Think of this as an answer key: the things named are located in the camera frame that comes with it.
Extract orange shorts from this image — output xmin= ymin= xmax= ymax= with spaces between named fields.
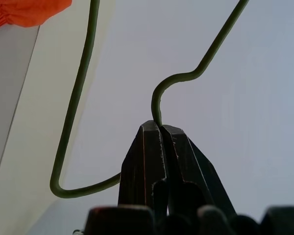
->
xmin=0 ymin=0 xmax=72 ymax=30

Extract green wire hanger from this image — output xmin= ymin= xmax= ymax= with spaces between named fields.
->
xmin=49 ymin=0 xmax=250 ymax=199

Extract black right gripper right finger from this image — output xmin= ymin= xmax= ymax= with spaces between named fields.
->
xmin=161 ymin=124 xmax=237 ymax=216

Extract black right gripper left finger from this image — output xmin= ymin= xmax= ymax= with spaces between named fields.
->
xmin=117 ymin=120 xmax=168 ymax=210

